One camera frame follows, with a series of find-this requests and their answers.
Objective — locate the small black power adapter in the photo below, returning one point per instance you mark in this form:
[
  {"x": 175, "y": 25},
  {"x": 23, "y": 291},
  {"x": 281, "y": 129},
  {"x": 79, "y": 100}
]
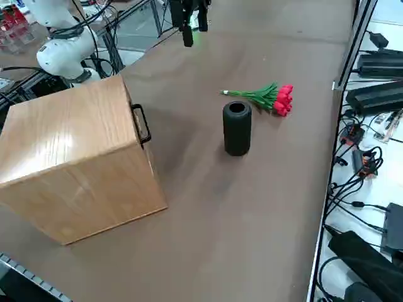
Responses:
[{"x": 379, "y": 39}]

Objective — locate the aluminium frame post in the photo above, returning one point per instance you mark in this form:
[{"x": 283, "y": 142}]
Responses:
[{"x": 357, "y": 41}]

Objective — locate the flat black box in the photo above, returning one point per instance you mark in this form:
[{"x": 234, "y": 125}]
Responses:
[{"x": 393, "y": 229}]

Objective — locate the black bag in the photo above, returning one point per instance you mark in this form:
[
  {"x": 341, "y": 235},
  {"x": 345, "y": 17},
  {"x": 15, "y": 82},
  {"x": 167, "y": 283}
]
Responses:
[{"x": 365, "y": 261}]

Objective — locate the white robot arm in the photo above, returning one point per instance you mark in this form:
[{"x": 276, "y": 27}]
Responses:
[{"x": 63, "y": 56}]

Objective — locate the red tulip bunch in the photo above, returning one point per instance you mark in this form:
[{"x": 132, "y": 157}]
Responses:
[{"x": 277, "y": 97}]

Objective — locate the clear rack with red items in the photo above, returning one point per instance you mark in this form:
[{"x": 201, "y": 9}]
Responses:
[{"x": 15, "y": 31}]

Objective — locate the orange and black device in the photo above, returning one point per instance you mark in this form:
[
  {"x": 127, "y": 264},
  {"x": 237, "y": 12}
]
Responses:
[
  {"x": 362, "y": 163},
  {"x": 352, "y": 134}
]

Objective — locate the aluminium rail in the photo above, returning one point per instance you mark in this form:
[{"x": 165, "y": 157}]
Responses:
[{"x": 28, "y": 273}]

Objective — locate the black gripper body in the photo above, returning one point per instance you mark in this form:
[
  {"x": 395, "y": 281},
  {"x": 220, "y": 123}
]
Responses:
[{"x": 189, "y": 5}]

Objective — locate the black power brick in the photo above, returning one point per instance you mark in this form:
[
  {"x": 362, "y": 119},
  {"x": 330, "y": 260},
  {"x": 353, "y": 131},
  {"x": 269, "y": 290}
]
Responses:
[
  {"x": 382, "y": 64},
  {"x": 374, "y": 97}
]

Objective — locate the small circuit board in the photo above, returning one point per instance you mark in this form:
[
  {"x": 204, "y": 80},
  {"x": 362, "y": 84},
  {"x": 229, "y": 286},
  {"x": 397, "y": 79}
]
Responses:
[{"x": 388, "y": 126}]

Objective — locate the black cylindrical vase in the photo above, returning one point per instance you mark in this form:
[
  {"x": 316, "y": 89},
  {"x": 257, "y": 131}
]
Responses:
[{"x": 236, "y": 132}]

